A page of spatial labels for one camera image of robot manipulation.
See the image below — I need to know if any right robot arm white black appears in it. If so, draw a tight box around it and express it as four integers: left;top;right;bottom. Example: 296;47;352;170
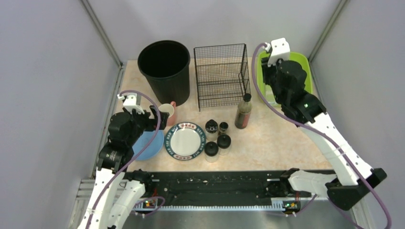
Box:
259;57;387;210

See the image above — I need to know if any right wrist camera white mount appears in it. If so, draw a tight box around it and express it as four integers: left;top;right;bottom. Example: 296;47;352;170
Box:
265;38;290;67

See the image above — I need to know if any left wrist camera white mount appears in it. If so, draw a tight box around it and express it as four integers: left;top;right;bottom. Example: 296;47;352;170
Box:
117;93;145;114

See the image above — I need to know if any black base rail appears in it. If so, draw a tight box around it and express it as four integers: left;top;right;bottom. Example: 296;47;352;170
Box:
143;170;312;208

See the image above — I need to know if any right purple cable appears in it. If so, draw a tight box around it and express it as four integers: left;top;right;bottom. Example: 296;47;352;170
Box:
251;42;392;229

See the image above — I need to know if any blue plastic plate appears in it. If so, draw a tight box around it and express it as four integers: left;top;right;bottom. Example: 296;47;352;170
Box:
132;130;164;161

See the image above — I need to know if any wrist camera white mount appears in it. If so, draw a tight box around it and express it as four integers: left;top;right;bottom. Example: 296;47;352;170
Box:
117;93;145;114
265;38;290;67

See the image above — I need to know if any pink ceramic mug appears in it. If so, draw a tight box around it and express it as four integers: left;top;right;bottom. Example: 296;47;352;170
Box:
159;101;177;126

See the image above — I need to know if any black wire mesh rack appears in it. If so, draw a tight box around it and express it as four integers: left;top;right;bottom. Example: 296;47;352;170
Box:
193;43;251;111

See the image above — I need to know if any green plastic basin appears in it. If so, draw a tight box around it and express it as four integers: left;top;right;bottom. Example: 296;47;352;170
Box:
256;51;314;108

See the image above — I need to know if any small dark spice jar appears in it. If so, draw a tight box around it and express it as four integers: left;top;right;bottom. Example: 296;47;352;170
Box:
218;122;229;135

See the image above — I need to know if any spice jar black lid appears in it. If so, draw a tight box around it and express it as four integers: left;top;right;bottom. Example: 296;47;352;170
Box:
217;134;232;156
205;119;219;142
204;141;219;163

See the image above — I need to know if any black plastic waste bin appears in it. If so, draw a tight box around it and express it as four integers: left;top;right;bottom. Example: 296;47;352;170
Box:
137;40;191;106

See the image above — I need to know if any dark sauce bottle black cap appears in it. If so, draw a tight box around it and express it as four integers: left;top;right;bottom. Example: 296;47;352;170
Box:
234;93;252;129

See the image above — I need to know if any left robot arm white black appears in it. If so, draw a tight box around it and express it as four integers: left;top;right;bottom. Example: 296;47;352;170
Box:
78;105;169;229

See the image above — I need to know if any purple cable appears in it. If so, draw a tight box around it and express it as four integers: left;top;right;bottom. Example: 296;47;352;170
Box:
251;42;392;229
85;90;166;229

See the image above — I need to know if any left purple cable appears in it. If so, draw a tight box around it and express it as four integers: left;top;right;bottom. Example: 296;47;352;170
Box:
85;90;166;229

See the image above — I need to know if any white plate with blue rim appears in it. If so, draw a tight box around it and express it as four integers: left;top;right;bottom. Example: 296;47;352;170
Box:
163;122;207;161

